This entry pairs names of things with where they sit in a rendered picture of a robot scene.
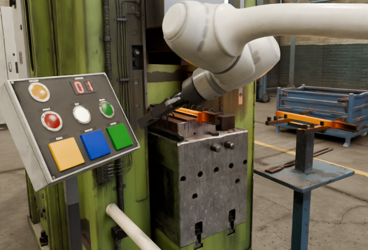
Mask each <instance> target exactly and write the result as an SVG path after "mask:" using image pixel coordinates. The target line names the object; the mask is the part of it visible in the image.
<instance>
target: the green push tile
mask: <svg viewBox="0 0 368 250"><path fill-rule="evenodd" d="M106 130H107V133H108V135H109V137H110V139H111V142H112V144H113V146H114V148H115V150H116V151H118V150H120V149H123V148H125V147H128V146H131V145H132V144H133V142H132V140H131V138H130V135H129V133H128V131H127V129H126V127H125V125H124V123H122V124H118V125H116V126H112V127H108V128H106Z"/></svg>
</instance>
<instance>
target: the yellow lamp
mask: <svg viewBox="0 0 368 250"><path fill-rule="evenodd" d="M31 92H32V94H33V96H34V97H36V98H37V99H41V100H43V99H45V98H46V97H47V96H48V93H47V90H46V89H45V88H44V87H43V86H41V85H38V84H36V85H34V86H32V88H31Z"/></svg>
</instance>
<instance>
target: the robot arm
mask: <svg viewBox="0 0 368 250"><path fill-rule="evenodd" d="M162 29H163V34H164V39H165V41H166V43H167V45H168V46H169V47H170V48H171V50H172V51H173V52H175V53H176V54H177V55H178V56H179V57H181V58H183V59H184V60H185V61H187V62H189V63H190V64H192V65H194V66H196V67H198V69H196V70H195V71H194V72H193V75H192V76H191V77H189V78H187V79H186V80H184V81H183V83H182V91H181V92H180V91H178V92H176V93H175V94H174V95H173V96H171V97H170V98H165V99H164V100H163V101H162V102H161V103H160V104H158V105H157V106H156V107H154V108H151V109H150V111H149V113H147V114H145V115H144V116H142V117H141V118H139V119H138V120H137V122H138V124H139V126H140V129H142V128H145V127H147V126H149V125H150V124H152V123H154V122H155V121H157V120H159V119H161V120H163V119H164V117H163V116H165V115H166V116H167V115H168V114H170V113H172V112H173V111H175V110H177V109H179V108H182V107H183V106H185V105H188V104H192V105H195V106H198V105H200V104H202V103H204V102H206V101H207V100H208V101H210V100H213V99H215V98H217V97H220V96H222V95H224V94H226V93H228V92H229V91H231V90H234V89H238V88H241V87H243V86H246V85H247V84H249V83H251V82H253V81H255V80H257V79H258V78H260V77H261V76H263V75H264V74H265V73H267V72H268V71H269V70H270V69H271V68H272V67H273V66H274V65H275V64H276V63H277V62H278V61H279V60H280V49H279V46H278V43H277V42H276V40H275V39H274V37H273V36H306V37H325V38H344V39H363V40H368V4H341V3H282V4H267V5H259V6H255V7H249V8H243V9H236V8H235V7H233V6H232V5H230V4H229V3H223V4H209V3H203V4H202V3H200V2H197V1H179V2H177V3H176V4H174V5H173V6H172V7H170V9H169V10H168V11H167V13H166V15H165V17H164V20H163V24H162Z"/></svg>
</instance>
